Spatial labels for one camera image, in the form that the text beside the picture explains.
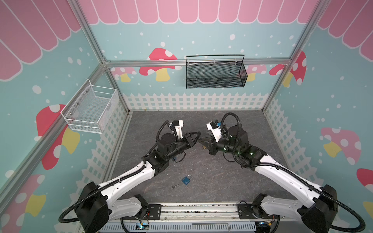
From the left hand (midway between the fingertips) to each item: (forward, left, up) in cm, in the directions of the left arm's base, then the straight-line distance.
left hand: (201, 136), depth 70 cm
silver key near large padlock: (-16, +15, -28) cm, 36 cm away
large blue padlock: (-11, +8, -28) cm, 31 cm away
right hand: (-2, +1, 0) cm, 2 cm away
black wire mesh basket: (+47, -8, +7) cm, 48 cm away
